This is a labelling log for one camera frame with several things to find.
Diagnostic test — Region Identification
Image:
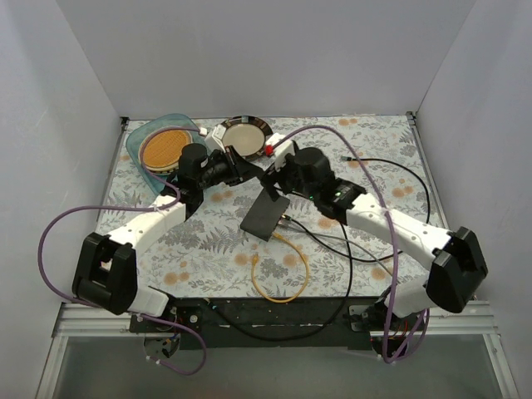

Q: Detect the black network switch box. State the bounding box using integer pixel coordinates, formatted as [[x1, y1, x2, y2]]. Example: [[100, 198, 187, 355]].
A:
[[240, 190, 290, 242]]

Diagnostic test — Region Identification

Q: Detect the yellow ethernet cable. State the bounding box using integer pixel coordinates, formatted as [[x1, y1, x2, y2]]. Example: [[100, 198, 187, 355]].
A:
[[250, 232, 311, 303]]

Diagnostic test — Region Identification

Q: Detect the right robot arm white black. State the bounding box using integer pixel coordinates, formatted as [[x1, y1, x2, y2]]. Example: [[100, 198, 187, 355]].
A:
[[260, 140, 488, 331]]

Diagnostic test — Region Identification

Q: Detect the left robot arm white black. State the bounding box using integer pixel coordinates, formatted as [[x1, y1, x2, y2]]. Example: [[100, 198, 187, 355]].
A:
[[72, 144, 263, 333]]

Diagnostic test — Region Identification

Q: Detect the dark rimmed ceramic plate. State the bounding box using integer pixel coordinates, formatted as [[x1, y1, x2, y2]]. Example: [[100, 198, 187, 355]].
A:
[[217, 116, 273, 160]]

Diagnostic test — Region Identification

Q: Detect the orange woven round plate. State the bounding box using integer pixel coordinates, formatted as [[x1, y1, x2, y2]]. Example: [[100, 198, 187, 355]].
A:
[[138, 127, 193, 175]]

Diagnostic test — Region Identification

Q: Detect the blue plastic tray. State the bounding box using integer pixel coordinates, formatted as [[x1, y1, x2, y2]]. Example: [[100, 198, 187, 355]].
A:
[[126, 114, 204, 195]]

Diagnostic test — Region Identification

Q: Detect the floral tablecloth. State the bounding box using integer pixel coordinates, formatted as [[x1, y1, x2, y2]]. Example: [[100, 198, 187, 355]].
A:
[[81, 116, 465, 299]]

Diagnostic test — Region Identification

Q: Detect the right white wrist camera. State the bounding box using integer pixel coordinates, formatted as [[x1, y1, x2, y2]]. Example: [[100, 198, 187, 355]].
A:
[[264, 133, 296, 171]]

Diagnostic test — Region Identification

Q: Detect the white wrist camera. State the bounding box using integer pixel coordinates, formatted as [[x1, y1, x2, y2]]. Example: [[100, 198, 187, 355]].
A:
[[264, 133, 296, 171], [199, 125, 226, 152]]

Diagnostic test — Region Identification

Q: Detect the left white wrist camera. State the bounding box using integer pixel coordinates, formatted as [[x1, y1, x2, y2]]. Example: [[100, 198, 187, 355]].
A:
[[199, 125, 226, 152]]

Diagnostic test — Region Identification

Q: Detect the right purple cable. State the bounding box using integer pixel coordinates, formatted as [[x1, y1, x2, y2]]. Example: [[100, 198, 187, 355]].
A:
[[273, 124, 431, 365]]

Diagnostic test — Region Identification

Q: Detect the purple cable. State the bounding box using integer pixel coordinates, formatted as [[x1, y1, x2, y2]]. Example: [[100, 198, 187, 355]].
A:
[[273, 124, 431, 365], [37, 126, 209, 377]]

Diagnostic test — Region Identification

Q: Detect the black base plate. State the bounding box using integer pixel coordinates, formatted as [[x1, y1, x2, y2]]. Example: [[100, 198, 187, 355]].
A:
[[128, 295, 421, 350]]

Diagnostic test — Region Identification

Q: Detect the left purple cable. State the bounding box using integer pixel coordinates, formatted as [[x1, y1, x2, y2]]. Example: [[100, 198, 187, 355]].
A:
[[37, 126, 209, 377]]

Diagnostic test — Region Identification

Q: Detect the aluminium frame rail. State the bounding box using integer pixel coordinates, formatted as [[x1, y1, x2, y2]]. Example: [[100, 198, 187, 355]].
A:
[[52, 302, 500, 338]]

